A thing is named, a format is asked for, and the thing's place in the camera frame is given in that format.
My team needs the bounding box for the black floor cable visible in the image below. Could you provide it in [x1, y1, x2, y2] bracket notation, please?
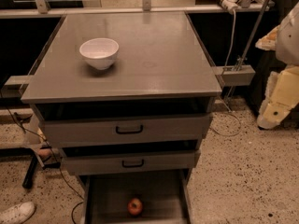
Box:
[0, 91, 86, 224]

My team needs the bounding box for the grey back rail shelf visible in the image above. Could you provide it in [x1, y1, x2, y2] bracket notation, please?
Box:
[0, 3, 276, 19]

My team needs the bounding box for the grey metal bracket block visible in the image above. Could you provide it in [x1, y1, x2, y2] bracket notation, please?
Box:
[212, 65, 255, 87]

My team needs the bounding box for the top grey drawer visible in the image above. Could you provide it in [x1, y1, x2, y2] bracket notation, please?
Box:
[40, 114, 211, 147]

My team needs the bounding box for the metal diagonal rod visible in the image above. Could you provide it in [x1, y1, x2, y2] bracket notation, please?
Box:
[234, 0, 270, 71]

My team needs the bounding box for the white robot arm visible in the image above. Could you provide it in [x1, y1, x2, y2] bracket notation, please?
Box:
[255, 3, 299, 129]

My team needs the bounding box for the bottom open grey drawer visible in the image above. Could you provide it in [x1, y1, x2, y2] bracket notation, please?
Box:
[80, 170, 193, 224]

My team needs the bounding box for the middle grey drawer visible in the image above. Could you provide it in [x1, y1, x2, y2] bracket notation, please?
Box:
[63, 150, 200, 175]

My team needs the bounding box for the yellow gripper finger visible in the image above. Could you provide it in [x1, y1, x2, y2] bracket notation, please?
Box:
[257, 66, 299, 129]
[255, 26, 279, 50]

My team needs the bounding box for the grey drawer cabinet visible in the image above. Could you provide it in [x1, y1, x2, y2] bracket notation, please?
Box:
[20, 11, 223, 224]

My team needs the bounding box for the white ceramic bowl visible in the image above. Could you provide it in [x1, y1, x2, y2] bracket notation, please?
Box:
[79, 38, 120, 70]

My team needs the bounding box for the red apple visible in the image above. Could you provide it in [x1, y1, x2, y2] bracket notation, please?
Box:
[127, 198, 143, 217]

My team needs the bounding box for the white sneaker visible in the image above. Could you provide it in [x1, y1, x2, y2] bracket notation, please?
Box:
[0, 202, 36, 224]

